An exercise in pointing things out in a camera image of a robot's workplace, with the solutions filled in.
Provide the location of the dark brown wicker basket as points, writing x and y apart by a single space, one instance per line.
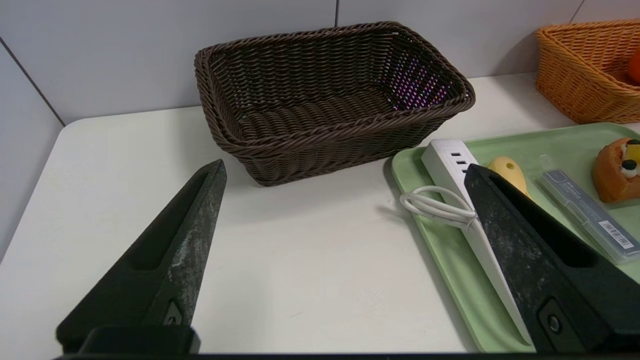
310 145

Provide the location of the light green plastic tray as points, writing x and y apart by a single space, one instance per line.
450 260

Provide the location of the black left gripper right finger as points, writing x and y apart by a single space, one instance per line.
540 270

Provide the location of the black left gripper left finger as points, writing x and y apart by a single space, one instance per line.
165 270

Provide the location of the toy cake slice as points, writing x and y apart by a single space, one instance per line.
610 175

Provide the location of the grey translucent compass case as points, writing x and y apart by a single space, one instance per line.
585 205

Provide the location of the orange wicker basket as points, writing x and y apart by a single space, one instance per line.
575 85

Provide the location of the white power strip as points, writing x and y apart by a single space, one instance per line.
445 160

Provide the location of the orange fruit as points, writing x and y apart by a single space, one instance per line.
635 67

